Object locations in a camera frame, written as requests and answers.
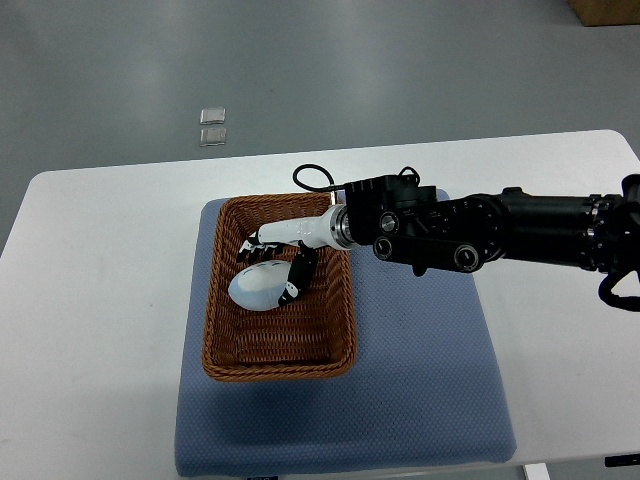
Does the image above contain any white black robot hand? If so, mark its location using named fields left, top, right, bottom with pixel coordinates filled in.
left=236, top=207, right=353, bottom=307

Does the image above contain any upper clear floor plate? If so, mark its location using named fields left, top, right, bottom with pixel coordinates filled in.
left=199, top=107, right=226, bottom=125

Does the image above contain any brown wicker basket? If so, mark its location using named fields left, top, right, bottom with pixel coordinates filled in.
left=200, top=193, right=357, bottom=382

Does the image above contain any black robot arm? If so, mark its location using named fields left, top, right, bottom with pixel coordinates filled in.
left=237, top=167, right=639, bottom=312

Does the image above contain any cardboard box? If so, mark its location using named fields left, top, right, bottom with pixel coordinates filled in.
left=568, top=0, right=640, bottom=27

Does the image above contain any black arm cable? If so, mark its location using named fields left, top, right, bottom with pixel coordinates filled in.
left=292, top=163, right=347, bottom=194

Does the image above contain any blue quilted mat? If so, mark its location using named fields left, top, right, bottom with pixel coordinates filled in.
left=175, top=200, right=516, bottom=477

